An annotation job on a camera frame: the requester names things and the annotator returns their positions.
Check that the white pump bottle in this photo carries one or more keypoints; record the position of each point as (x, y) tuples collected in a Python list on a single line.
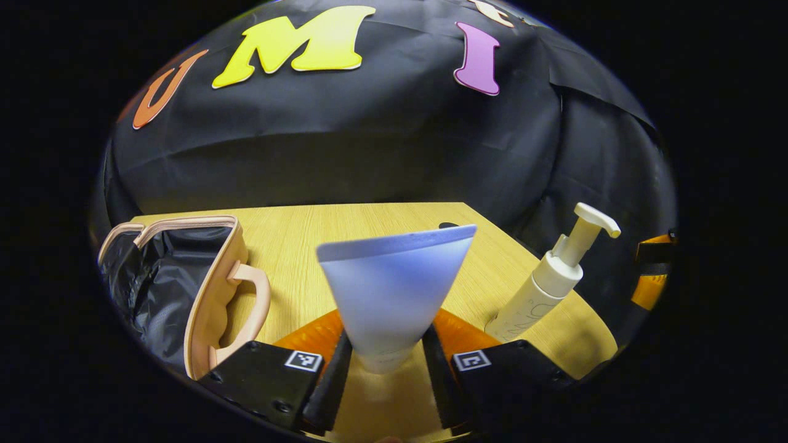
[(542, 289)]

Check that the black backdrop cloth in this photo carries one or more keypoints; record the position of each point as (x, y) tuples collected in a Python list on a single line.
[(369, 141)]

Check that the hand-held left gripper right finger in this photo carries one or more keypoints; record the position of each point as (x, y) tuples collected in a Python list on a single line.
[(440, 387)]

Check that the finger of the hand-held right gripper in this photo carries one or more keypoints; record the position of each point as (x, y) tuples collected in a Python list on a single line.
[(655, 252), (651, 292)]

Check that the white squeeze tube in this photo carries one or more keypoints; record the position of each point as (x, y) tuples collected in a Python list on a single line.
[(394, 289)]

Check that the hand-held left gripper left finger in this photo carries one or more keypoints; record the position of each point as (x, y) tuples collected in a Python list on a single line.
[(329, 387)]

